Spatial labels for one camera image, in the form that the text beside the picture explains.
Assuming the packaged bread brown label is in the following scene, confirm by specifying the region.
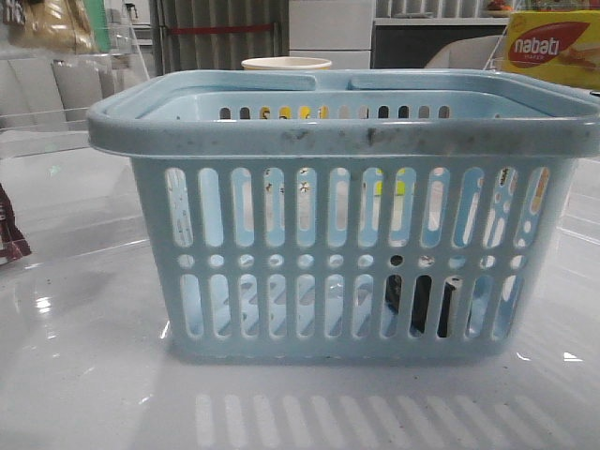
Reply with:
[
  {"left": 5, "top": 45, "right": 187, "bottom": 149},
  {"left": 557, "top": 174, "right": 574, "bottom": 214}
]
[{"left": 1, "top": 1, "right": 100, "bottom": 54}]

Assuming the light blue plastic basket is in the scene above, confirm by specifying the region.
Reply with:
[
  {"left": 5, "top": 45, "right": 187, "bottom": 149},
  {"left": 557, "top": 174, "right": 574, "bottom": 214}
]
[{"left": 87, "top": 69, "right": 599, "bottom": 361}]

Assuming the black object behind basket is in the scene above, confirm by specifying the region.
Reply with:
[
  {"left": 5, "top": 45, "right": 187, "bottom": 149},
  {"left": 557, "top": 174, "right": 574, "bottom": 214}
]
[{"left": 382, "top": 275, "right": 463, "bottom": 338}]

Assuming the yellow white paper cup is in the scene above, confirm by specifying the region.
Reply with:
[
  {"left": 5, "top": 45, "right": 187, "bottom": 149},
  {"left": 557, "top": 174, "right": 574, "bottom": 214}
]
[{"left": 242, "top": 56, "right": 332, "bottom": 71}]

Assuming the white cabinet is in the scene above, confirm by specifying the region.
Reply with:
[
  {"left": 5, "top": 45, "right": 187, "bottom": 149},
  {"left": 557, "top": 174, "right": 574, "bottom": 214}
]
[{"left": 289, "top": 1, "right": 375, "bottom": 69}]

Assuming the red barrier tape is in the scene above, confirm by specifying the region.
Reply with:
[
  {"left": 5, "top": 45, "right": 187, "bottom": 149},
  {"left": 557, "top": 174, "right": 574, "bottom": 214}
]
[{"left": 167, "top": 22, "right": 276, "bottom": 36}]

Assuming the clear acrylic stand right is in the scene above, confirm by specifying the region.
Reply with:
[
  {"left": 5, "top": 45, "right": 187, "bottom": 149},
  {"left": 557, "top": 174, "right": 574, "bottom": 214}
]
[{"left": 483, "top": 26, "right": 507, "bottom": 70}]

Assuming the dark red snack packet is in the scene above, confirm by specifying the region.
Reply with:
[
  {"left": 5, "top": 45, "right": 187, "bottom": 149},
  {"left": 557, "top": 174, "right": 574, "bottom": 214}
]
[{"left": 1, "top": 187, "right": 32, "bottom": 265}]

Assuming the clear acrylic shelf stand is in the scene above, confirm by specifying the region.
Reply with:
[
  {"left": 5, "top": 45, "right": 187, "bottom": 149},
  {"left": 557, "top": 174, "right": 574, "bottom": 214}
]
[{"left": 1, "top": 1, "right": 152, "bottom": 158}]

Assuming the green yellow snack package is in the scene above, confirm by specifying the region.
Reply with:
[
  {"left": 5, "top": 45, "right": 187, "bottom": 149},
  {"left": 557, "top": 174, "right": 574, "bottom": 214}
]
[{"left": 84, "top": 0, "right": 111, "bottom": 53}]

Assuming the yellow nabati wafer box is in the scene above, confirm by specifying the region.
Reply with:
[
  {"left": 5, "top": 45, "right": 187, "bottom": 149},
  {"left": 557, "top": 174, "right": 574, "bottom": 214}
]
[{"left": 501, "top": 10, "right": 599, "bottom": 90}]

